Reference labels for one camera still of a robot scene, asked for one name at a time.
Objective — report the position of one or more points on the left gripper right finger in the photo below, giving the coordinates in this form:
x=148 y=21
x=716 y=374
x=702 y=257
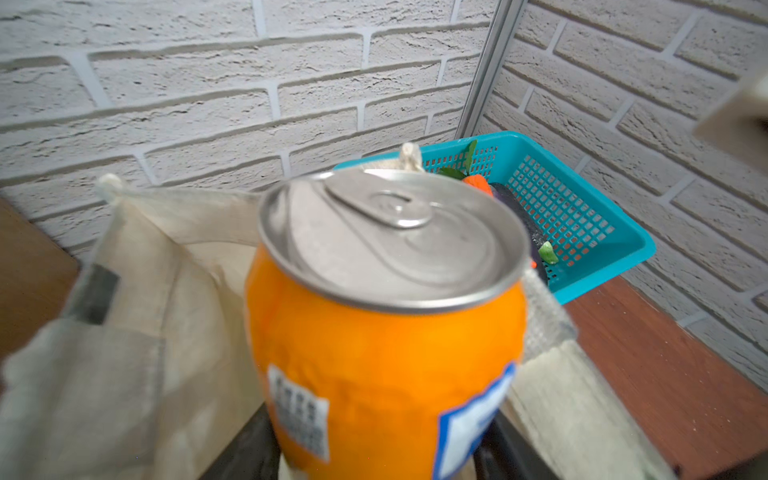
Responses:
x=504 y=454

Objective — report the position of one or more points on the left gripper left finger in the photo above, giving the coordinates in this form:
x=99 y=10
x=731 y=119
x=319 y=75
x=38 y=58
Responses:
x=253 y=454

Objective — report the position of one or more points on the canvas tote bag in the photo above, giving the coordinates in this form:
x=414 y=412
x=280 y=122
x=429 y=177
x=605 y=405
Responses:
x=146 y=374

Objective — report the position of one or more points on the orange Fanta can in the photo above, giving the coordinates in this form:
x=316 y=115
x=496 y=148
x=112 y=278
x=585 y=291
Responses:
x=386 y=317

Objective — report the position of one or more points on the orange toy carrot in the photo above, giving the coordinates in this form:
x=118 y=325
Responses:
x=479 y=182

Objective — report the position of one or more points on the teal plastic basket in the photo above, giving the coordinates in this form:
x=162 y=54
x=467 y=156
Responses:
x=594 y=240

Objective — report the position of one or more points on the wooden shelf unit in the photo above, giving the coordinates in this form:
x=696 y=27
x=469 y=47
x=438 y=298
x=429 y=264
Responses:
x=36 y=278

